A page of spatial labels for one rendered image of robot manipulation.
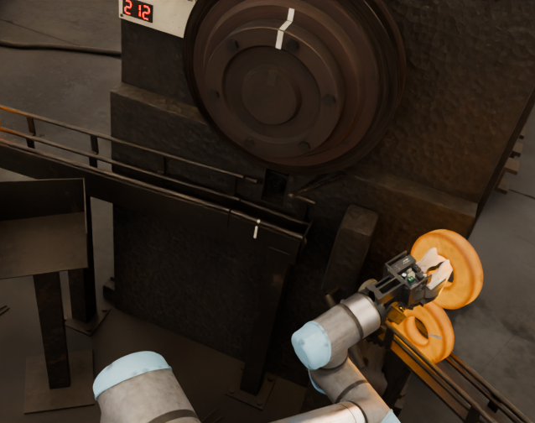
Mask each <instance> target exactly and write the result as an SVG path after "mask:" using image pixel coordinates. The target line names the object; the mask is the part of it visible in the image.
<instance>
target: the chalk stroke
mask: <svg viewBox="0 0 535 423"><path fill-rule="evenodd" d="M293 13H294V9H291V8H290V9H289V11H288V20H289V21H286V22H285V23H284V24H283V25H282V26H281V28H280V29H281V30H285V29H286V28H287V27H288V26H289V25H290V24H291V23H292V22H293ZM290 21H292V22H290ZM282 40H283V32H282V31H278V38H277V43H276V48H278V49H281V45H282Z"/></svg>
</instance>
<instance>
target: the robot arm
mask: <svg viewBox="0 0 535 423"><path fill-rule="evenodd" d="M399 257H401V259H400V260H398V261H397V262H396V263H394V264H392V265H391V263H392V261H394V260H395V259H397V258H399ZM416 261H417V260H416V259H415V258H414V257H413V256H412V255H411V254H409V255H408V256H407V251H406V250H405V251H404V252H402V253H400V254H399V255H398V256H396V257H395V258H393V259H391V260H389V261H388V262H386V263H385V264H384V271H383V279H382V280H380V281H379V282H377V283H376V284H373V283H372V282H371V283H370V284H368V285H366V288H365V289H363V290H361V291H360V292H358V293H355V294H354V295H352V296H350V297H349V298H347V299H346V300H344V299H343V300H341V301H340V304H338V305H336V306H334V307H333V308H331V309H329V310H328V311H326V312H325V313H324V314H322V315H320V316H318V317H317V318H315V319H314V320H312V321H309V322H307V323H305V324H304V326H303V327H302V328H300V329H299V330H297V331H296V332H295V333H294V334H293V335H292V345H293V347H294V351H295V352H296V354H297V356H298V357H299V359H300V361H301V362H302V363H303V364H304V366H306V367H307V368H308V369H309V377H310V379H311V382H312V385H313V386H314V387H315V388H316V389H317V390H318V391H319V392H320V393H322V394H326V395H327V396H328V398H329V399H330V400H331V402H332V403H333V405H329V406H325V407H323V408H319V409H317V410H311V411H308V412H304V413H302V414H298V415H293V416H290V417H287V418H283V419H281V420H276V421H272V422H269V423H401V422H400V421H399V420H398V418H397V417H396V416H395V415H394V414H393V412H392V409H390V408H389V407H388V406H387V405H386V403H385V402H384V401H383V400H382V398H381V397H380V396H379V395H378V393H377V392H376V391H375V390H374V388H372V387H371V385H370V384H369V383H368V382H367V380H366V379H365V378H364V376H363V375H362V374H361V372H360V371H359V370H358V369H357V368H356V366H355V365H354V364H353V363H352V361H351V360H350V359H349V358H348V348H349V347H351V346H353V345H354V344H356V343H357V342H359V341H360V340H361V339H363V338H365V337H367V336H368V335H370V334H371V333H373V332H374V331H375V330H377V329H378V328H379V327H380V325H381V324H383V323H384V322H386V321H387V319H388V320H389V321H391V322H394V323H396V324H397V325H399V324H400V323H401V322H403V321H404V320H405V319H406V318H407V317H406V315H405V314H404V313H403V312H404V311H405V310H406V309H408V310H413V308H414V307H417V306H419V305H421V306H422V307H424V306H425V305H426V304H428V303H429V302H431V301H433V300H435V299H436V298H437V297H438V296H439V294H440V292H441V290H442V289H443V288H444V285H445V283H446V281H447V279H448V278H449V276H450V274H451V272H452V270H453V269H452V267H451V265H450V263H449V260H448V259H447V260H446V259H445V258H443V257H442V256H439V255H438V254H437V250H436V248H431V249H429V250H428V251H427V253H426V254H425V255H424V257H423V258H422V259H421V260H420V261H418V262H417V263H416ZM438 267H439V268H438ZM437 268H438V270H437V271H436V272H435V273H434V274H429V275H427V273H428V272H429V271H433V270H436V269H437ZM172 371H173V369H172V368H171V367H170V366H169V365H168V364H167V363H166V361H165V360H164V358H163V357H162V356H161V355H160V354H157V353H155V352H147V351H146V352H135V353H132V354H129V355H127V356H125V357H122V358H119V359H118V360H116V361H115V362H113V363H112V364H110V365H109V366H107V367H106V368H104V369H103V370H102V371H101V372H100V373H99V374H98V376H97V377H96V380H95V382H94V384H93V391H94V394H95V400H96V401H98V404H99V406H100V408H101V420H100V423H201V422H200V420H199V418H198V416H197V414H196V413H195V411H194V409H193V407H192V406H191V404H190V402H189V401H188V399H187V397H186V395H185V394H184V391H183V390H182V389H181V387H180V385H179V383H178V381H177V379H176V378H175V376H174V374H173V372H172Z"/></svg>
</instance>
